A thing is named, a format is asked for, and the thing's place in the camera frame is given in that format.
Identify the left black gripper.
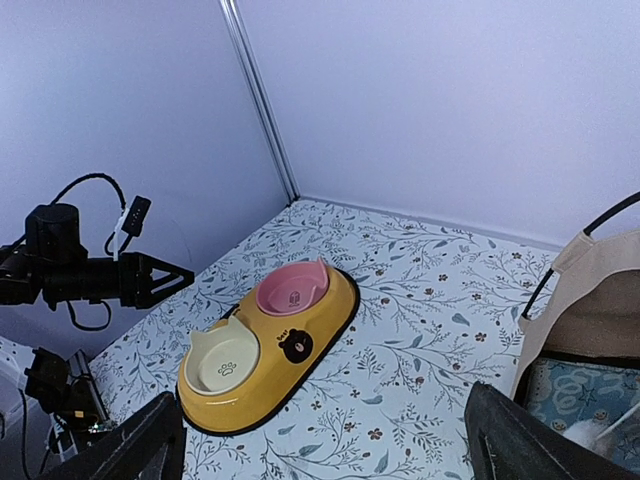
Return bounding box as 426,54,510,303
1,203,195,310

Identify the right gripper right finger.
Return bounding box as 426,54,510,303
464,382,639,480

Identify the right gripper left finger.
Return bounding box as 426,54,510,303
39,391,186,480

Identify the blue snowman pattern mat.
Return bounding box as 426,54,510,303
524,357,640,474

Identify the cream round bowl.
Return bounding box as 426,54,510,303
184,316,260,396

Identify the pink round bowl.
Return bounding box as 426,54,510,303
256,258,329,317

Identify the yellow pet bowl stand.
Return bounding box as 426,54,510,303
176,262,360,436

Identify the beige fabric pet tent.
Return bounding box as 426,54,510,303
510,230,639,399

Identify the black tent pole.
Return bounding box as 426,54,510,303
519,267,558,320
583,191,640,236

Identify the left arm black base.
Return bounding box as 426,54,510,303
25,347,114,460

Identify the white pompom hanging toy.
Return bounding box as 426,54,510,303
563,403,639,454

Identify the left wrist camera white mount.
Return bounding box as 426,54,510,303
105,196,152,261

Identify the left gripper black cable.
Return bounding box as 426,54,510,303
47,173,129,331

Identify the left aluminium frame post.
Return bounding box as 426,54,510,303
219,0,301,204

